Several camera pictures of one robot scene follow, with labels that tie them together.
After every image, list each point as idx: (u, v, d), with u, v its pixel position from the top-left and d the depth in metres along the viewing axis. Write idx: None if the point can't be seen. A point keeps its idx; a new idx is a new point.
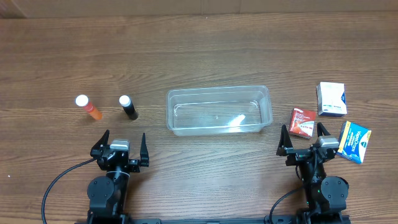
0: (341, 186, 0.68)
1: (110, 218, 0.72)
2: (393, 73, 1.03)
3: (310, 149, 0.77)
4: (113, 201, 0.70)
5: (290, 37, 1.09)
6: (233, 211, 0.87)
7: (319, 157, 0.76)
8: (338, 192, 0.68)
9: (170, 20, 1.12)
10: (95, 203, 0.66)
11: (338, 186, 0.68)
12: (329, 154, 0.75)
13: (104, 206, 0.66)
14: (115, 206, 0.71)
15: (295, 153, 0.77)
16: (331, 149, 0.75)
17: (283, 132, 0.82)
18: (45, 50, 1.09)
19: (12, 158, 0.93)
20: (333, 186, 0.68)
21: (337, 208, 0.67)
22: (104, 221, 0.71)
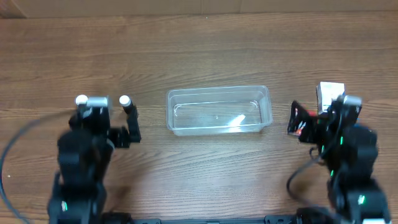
0: (365, 132, 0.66)
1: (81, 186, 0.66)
2: (393, 72, 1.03)
3: (333, 110, 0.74)
4: (90, 162, 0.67)
5: (290, 37, 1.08)
6: (233, 211, 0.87)
7: (344, 111, 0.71)
8: (366, 139, 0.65)
9: (169, 20, 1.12)
10: (67, 152, 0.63)
11: (363, 132, 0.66)
12: (353, 110, 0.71)
13: (77, 157, 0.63)
14: (91, 169, 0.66)
15: None
16: (355, 106, 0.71)
17: (296, 106, 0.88)
18: (45, 50, 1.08)
19: (12, 158, 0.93)
20: (358, 132, 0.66)
21: (368, 156, 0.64)
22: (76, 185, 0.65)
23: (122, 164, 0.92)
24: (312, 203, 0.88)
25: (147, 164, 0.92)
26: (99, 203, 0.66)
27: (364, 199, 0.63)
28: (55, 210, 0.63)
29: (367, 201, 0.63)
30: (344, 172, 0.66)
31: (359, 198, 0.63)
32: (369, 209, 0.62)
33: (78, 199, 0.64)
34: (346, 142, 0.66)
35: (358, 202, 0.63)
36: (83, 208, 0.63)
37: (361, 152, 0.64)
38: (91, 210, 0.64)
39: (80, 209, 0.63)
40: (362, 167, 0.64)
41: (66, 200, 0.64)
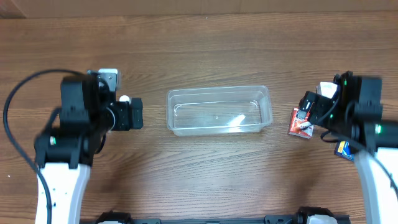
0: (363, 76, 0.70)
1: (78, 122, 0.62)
2: (393, 72, 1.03)
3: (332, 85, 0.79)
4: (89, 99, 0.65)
5: (290, 37, 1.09)
6: (233, 211, 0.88)
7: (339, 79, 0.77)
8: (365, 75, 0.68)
9: (170, 20, 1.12)
10: (69, 82, 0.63)
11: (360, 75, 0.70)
12: None
13: (80, 83, 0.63)
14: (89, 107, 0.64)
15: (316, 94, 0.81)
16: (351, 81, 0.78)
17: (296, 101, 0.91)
18: (45, 50, 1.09)
19: (12, 158, 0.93)
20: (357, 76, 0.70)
21: (373, 81, 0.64)
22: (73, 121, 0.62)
23: (123, 165, 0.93)
24: (311, 203, 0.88)
25: (147, 164, 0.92)
26: (92, 142, 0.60)
27: (381, 127, 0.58)
28: (43, 139, 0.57)
29: (386, 131, 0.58)
30: (354, 104, 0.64)
31: (375, 127, 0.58)
32: (384, 140, 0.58)
33: (70, 133, 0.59)
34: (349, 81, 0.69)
35: (375, 131, 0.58)
36: (74, 140, 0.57)
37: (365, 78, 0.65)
38: (82, 147, 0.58)
39: (69, 143, 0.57)
40: (369, 94, 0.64)
41: (58, 131, 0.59)
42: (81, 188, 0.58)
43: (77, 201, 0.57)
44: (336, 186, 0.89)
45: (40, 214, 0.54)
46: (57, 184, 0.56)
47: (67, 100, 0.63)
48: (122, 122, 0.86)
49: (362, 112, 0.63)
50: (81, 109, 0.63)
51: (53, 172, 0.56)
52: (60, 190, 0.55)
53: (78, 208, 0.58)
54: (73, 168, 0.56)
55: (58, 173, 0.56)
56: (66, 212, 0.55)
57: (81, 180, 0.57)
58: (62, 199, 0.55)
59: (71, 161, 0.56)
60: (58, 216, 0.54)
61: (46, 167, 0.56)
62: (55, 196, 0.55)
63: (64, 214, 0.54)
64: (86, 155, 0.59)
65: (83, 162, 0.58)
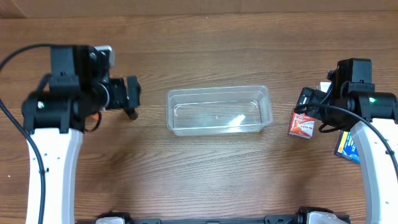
0: None
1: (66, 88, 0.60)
2: (393, 72, 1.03)
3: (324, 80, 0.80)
4: (80, 66, 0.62)
5: (290, 37, 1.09)
6: (233, 211, 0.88)
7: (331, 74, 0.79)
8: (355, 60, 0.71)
9: (170, 20, 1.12)
10: (59, 47, 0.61)
11: None
12: None
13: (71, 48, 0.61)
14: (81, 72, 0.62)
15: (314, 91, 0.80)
16: None
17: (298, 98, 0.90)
18: (45, 50, 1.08)
19: (12, 158, 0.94)
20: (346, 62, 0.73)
21: (363, 62, 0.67)
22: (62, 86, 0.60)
23: (122, 165, 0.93)
24: (311, 203, 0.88)
25: (147, 164, 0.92)
26: (82, 106, 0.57)
27: (374, 98, 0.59)
28: (30, 104, 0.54)
29: (379, 101, 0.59)
30: (349, 83, 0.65)
31: (369, 98, 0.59)
32: (379, 111, 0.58)
33: (58, 97, 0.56)
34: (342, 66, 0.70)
35: (369, 102, 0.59)
36: (62, 104, 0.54)
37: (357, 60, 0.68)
38: (71, 110, 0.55)
39: (58, 107, 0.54)
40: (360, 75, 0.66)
41: (45, 95, 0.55)
42: (74, 151, 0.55)
43: (70, 165, 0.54)
44: (336, 186, 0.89)
45: (33, 181, 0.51)
46: (48, 147, 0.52)
47: (56, 66, 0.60)
48: (116, 101, 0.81)
49: (356, 90, 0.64)
50: (72, 74, 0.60)
51: (43, 137, 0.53)
52: (52, 154, 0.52)
53: (72, 172, 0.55)
54: (64, 133, 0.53)
55: (48, 137, 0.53)
56: (60, 177, 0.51)
57: (73, 143, 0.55)
58: (55, 163, 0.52)
59: (61, 124, 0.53)
60: (52, 180, 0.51)
61: (36, 132, 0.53)
62: (47, 162, 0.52)
63: (58, 178, 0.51)
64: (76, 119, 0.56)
65: (73, 126, 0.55)
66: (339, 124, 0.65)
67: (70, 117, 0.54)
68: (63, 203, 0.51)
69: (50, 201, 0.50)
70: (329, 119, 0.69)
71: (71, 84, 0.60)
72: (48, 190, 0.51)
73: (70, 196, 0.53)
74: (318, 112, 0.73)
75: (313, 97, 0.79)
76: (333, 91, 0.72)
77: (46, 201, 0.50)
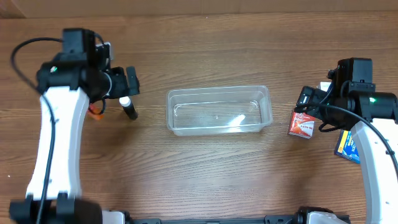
0: None
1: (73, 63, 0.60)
2: (393, 72, 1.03)
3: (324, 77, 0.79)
4: (88, 45, 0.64)
5: (290, 37, 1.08)
6: (233, 211, 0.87)
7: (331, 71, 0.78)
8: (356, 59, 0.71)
9: (170, 20, 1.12)
10: (69, 29, 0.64)
11: None
12: None
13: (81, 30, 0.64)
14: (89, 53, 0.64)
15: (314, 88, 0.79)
16: None
17: None
18: (45, 49, 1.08)
19: (12, 158, 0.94)
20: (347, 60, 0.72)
21: (364, 61, 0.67)
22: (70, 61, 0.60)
23: (122, 165, 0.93)
24: (311, 202, 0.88)
25: (147, 164, 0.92)
26: (91, 74, 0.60)
27: (374, 98, 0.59)
28: (44, 70, 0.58)
29: (379, 101, 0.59)
30: (349, 83, 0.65)
31: (369, 98, 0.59)
32: (379, 111, 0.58)
33: (69, 65, 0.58)
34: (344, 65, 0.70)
35: (369, 102, 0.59)
36: (73, 66, 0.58)
37: (358, 60, 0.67)
38: (81, 74, 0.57)
39: (69, 71, 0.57)
40: (361, 75, 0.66)
41: (57, 61, 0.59)
42: (82, 111, 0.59)
43: (78, 121, 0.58)
44: (336, 186, 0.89)
45: (45, 131, 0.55)
46: (59, 103, 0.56)
47: (67, 45, 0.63)
48: (119, 88, 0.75)
49: (356, 89, 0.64)
50: (80, 51, 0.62)
51: (55, 94, 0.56)
52: (62, 110, 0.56)
53: (79, 129, 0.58)
54: (74, 91, 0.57)
55: (60, 94, 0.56)
56: (68, 129, 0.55)
57: (81, 103, 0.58)
58: (64, 117, 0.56)
59: (71, 84, 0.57)
60: (62, 129, 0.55)
61: (49, 91, 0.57)
62: (58, 116, 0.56)
63: (66, 130, 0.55)
64: (86, 84, 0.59)
65: (83, 89, 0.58)
66: (339, 123, 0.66)
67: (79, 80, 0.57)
68: (69, 150, 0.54)
69: (57, 149, 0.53)
70: (329, 118, 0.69)
71: (79, 56, 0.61)
72: (57, 139, 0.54)
73: (77, 149, 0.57)
74: (318, 111, 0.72)
75: (313, 96, 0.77)
76: (334, 90, 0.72)
77: (56, 149, 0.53)
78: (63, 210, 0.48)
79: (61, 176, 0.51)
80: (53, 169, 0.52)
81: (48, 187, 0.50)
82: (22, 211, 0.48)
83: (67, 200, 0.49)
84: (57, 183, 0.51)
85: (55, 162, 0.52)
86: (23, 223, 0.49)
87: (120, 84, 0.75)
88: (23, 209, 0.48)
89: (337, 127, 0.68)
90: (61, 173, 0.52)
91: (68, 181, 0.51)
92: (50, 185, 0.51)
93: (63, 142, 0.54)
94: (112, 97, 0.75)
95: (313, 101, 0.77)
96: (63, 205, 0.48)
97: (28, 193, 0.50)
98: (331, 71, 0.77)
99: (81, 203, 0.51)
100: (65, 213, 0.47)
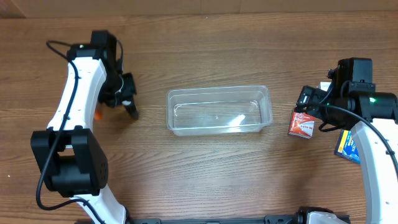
0: None
1: (94, 46, 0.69)
2: (393, 72, 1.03)
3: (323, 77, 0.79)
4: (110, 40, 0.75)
5: (290, 37, 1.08)
6: (233, 211, 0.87)
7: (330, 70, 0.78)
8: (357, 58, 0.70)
9: (169, 20, 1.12)
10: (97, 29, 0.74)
11: None
12: None
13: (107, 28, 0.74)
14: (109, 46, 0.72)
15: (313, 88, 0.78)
16: None
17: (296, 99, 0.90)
18: (45, 49, 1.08)
19: (12, 158, 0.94)
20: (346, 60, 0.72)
21: (364, 61, 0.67)
22: (91, 45, 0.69)
23: (122, 165, 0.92)
24: (312, 202, 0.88)
25: (147, 164, 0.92)
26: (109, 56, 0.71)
27: (374, 98, 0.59)
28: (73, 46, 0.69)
29: (379, 101, 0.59)
30: (348, 83, 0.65)
31: (369, 98, 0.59)
32: (379, 111, 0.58)
33: (93, 45, 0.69)
34: (345, 65, 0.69)
35: (369, 102, 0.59)
36: (97, 45, 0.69)
37: (358, 60, 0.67)
38: (102, 51, 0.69)
39: (93, 47, 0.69)
40: (361, 75, 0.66)
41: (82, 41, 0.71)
42: (99, 78, 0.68)
43: (96, 83, 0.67)
44: (336, 186, 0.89)
45: (68, 86, 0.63)
46: (83, 66, 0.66)
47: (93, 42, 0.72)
48: (128, 88, 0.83)
49: (356, 89, 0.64)
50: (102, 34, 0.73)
51: (81, 60, 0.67)
52: (84, 70, 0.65)
53: (95, 91, 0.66)
54: (96, 59, 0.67)
55: (84, 61, 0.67)
56: (87, 85, 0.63)
57: (100, 71, 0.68)
58: (86, 76, 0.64)
59: (94, 55, 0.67)
60: (83, 84, 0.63)
61: (76, 58, 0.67)
62: (80, 73, 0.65)
63: (86, 86, 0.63)
64: (105, 60, 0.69)
65: (102, 61, 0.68)
66: (339, 123, 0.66)
67: (100, 55, 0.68)
68: (87, 103, 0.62)
69: (77, 98, 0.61)
70: (329, 118, 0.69)
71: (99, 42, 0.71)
72: (78, 91, 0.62)
73: (92, 106, 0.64)
74: (318, 111, 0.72)
75: (313, 96, 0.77)
76: (334, 90, 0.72)
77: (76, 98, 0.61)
78: (78, 140, 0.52)
79: (78, 116, 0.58)
80: (72, 111, 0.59)
81: (66, 124, 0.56)
82: (40, 141, 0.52)
83: (81, 132, 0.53)
84: (74, 121, 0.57)
85: (74, 107, 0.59)
86: (41, 154, 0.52)
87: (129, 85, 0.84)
88: (41, 140, 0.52)
89: (337, 127, 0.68)
90: (78, 115, 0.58)
91: (83, 121, 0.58)
92: (67, 122, 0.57)
93: (82, 95, 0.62)
94: (122, 96, 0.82)
95: (313, 101, 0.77)
96: (79, 136, 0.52)
97: (50, 126, 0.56)
98: (330, 71, 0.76)
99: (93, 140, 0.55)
100: (79, 144, 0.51)
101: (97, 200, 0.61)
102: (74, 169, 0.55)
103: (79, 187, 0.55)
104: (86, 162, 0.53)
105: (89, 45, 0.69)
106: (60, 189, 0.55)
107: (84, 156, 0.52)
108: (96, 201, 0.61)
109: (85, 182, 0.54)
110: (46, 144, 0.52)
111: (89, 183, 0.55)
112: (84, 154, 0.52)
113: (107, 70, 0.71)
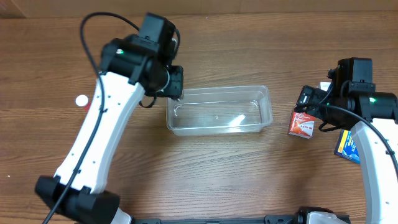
0: None
1: (137, 53, 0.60)
2: (393, 72, 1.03)
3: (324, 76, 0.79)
4: (161, 41, 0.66)
5: (290, 37, 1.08)
6: (233, 211, 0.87)
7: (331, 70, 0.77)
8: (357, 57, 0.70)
9: (169, 20, 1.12)
10: (151, 17, 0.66)
11: None
12: None
13: (161, 20, 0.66)
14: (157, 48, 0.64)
15: (313, 88, 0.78)
16: None
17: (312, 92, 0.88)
18: (45, 50, 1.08)
19: (12, 158, 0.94)
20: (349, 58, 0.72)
21: (364, 61, 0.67)
22: (133, 53, 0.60)
23: (123, 165, 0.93)
24: (312, 203, 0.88)
25: (147, 165, 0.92)
26: (155, 67, 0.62)
27: (374, 98, 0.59)
28: (111, 49, 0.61)
29: (379, 102, 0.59)
30: (348, 83, 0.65)
31: (369, 98, 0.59)
32: (379, 111, 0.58)
33: (135, 51, 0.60)
34: (345, 65, 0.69)
35: (369, 102, 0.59)
36: (138, 55, 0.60)
37: (358, 60, 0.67)
38: (145, 63, 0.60)
39: (135, 59, 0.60)
40: (362, 76, 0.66)
41: (127, 43, 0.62)
42: (130, 107, 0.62)
43: (124, 114, 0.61)
44: (336, 186, 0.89)
45: (91, 116, 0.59)
46: (113, 93, 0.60)
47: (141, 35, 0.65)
48: (173, 86, 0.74)
49: (356, 89, 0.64)
50: (154, 40, 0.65)
51: (113, 78, 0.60)
52: (113, 98, 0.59)
53: (121, 126, 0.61)
54: (132, 84, 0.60)
55: (116, 82, 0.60)
56: (112, 122, 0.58)
57: (134, 97, 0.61)
58: (113, 109, 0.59)
59: (133, 73, 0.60)
60: (107, 121, 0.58)
61: (107, 73, 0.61)
62: (107, 104, 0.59)
63: (109, 126, 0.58)
64: (146, 74, 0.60)
65: (141, 78, 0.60)
66: (339, 123, 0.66)
67: (142, 68, 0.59)
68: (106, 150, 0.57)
69: (96, 141, 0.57)
70: (329, 118, 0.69)
71: (146, 50, 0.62)
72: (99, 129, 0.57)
73: (113, 145, 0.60)
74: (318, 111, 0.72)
75: (313, 96, 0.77)
76: (333, 90, 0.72)
77: (95, 140, 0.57)
78: (83, 203, 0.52)
79: (91, 170, 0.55)
80: (86, 160, 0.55)
81: (75, 180, 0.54)
82: (49, 186, 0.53)
83: (89, 196, 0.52)
84: (83, 178, 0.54)
85: (89, 157, 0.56)
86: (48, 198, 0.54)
87: (176, 83, 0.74)
88: (50, 186, 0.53)
89: (337, 127, 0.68)
90: (91, 168, 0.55)
91: (95, 178, 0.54)
92: (78, 175, 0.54)
93: (102, 138, 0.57)
94: (165, 94, 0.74)
95: (313, 100, 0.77)
96: (84, 200, 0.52)
97: (58, 172, 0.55)
98: (331, 71, 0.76)
99: (102, 199, 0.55)
100: (85, 207, 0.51)
101: None
102: None
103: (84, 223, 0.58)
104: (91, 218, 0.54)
105: (130, 53, 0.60)
106: None
107: (87, 216, 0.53)
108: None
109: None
110: (53, 193, 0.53)
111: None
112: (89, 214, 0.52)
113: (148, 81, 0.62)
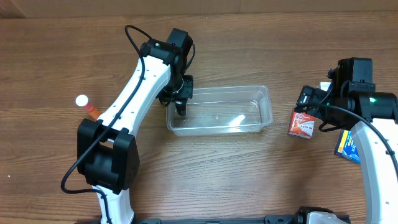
0: None
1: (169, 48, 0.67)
2: (393, 72, 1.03)
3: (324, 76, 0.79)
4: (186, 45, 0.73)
5: (290, 37, 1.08)
6: (233, 211, 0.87)
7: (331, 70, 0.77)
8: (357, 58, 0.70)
9: (169, 20, 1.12)
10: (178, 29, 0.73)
11: None
12: None
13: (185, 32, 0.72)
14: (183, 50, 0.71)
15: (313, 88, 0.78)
16: None
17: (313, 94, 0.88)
18: (45, 49, 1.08)
19: (12, 158, 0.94)
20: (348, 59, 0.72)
21: (364, 61, 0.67)
22: (166, 47, 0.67)
23: None
24: (312, 203, 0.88)
25: (147, 165, 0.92)
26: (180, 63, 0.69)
27: (374, 99, 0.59)
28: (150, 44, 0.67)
29: (379, 102, 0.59)
30: (349, 83, 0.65)
31: (369, 98, 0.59)
32: (379, 111, 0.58)
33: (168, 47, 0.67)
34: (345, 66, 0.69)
35: (369, 102, 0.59)
36: (171, 48, 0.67)
37: (358, 60, 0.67)
38: (175, 56, 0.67)
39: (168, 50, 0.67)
40: (361, 75, 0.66)
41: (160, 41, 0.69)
42: (162, 82, 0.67)
43: (157, 86, 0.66)
44: (336, 186, 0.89)
45: (132, 83, 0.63)
46: (150, 66, 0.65)
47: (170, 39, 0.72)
48: (186, 91, 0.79)
49: (356, 90, 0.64)
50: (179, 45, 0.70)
51: (151, 59, 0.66)
52: (151, 71, 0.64)
53: (153, 95, 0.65)
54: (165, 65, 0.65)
55: (154, 61, 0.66)
56: (148, 86, 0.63)
57: (164, 76, 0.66)
58: (151, 77, 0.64)
59: (166, 56, 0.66)
60: (144, 86, 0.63)
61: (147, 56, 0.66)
62: (146, 74, 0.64)
63: (147, 88, 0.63)
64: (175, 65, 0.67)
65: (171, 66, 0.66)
66: (339, 123, 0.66)
67: (171, 59, 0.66)
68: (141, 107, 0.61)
69: (135, 99, 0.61)
70: (329, 118, 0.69)
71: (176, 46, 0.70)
72: (138, 91, 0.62)
73: (144, 110, 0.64)
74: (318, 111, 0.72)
75: (313, 96, 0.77)
76: (333, 90, 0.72)
77: (133, 100, 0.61)
78: (122, 141, 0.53)
79: (129, 119, 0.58)
80: (125, 111, 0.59)
81: (116, 122, 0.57)
82: (87, 128, 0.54)
83: (127, 135, 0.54)
84: (124, 122, 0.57)
85: (129, 108, 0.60)
86: (84, 140, 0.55)
87: (188, 88, 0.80)
88: (90, 127, 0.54)
89: (337, 127, 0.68)
90: (130, 117, 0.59)
91: (131, 124, 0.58)
92: (118, 120, 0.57)
93: (140, 98, 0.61)
94: (178, 97, 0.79)
95: (313, 100, 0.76)
96: (124, 137, 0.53)
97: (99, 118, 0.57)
98: (330, 71, 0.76)
99: (134, 145, 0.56)
100: (123, 145, 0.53)
101: (114, 198, 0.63)
102: (108, 163, 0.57)
103: (106, 180, 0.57)
104: (120, 165, 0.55)
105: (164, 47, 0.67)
106: (89, 175, 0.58)
107: (121, 156, 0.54)
108: (112, 198, 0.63)
109: (113, 179, 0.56)
110: (92, 134, 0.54)
111: (115, 182, 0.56)
112: (123, 155, 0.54)
113: (173, 73, 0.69)
